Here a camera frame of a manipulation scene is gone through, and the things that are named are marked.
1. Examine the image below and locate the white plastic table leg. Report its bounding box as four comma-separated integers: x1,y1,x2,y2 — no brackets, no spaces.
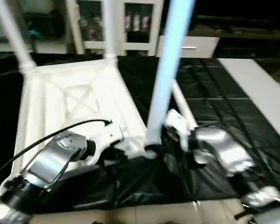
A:
144,0,197,151
101,0,119,64
0,0,38,73
170,79,197,132

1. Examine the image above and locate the white plastic table top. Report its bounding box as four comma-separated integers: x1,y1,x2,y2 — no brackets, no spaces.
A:
0,56,160,183

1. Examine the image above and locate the black work mat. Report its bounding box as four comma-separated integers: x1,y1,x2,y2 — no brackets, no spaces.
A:
0,52,280,210

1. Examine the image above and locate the white drawer unit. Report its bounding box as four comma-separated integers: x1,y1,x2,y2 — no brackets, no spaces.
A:
156,35,221,59

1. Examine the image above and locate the white flat panel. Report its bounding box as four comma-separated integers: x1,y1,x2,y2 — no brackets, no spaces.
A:
217,58,280,146

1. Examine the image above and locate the white glass-door cabinet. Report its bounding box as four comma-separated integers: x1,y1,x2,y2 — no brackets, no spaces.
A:
65,0,165,57

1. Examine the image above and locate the blue metal stand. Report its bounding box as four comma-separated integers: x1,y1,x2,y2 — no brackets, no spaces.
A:
28,28,43,42

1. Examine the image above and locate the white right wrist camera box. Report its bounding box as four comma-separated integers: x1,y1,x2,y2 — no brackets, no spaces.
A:
164,109,190,151

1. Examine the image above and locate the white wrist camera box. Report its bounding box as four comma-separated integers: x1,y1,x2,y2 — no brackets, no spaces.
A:
164,109,190,151
86,121,125,165

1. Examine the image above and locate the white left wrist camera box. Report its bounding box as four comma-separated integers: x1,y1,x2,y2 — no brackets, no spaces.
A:
86,121,125,165

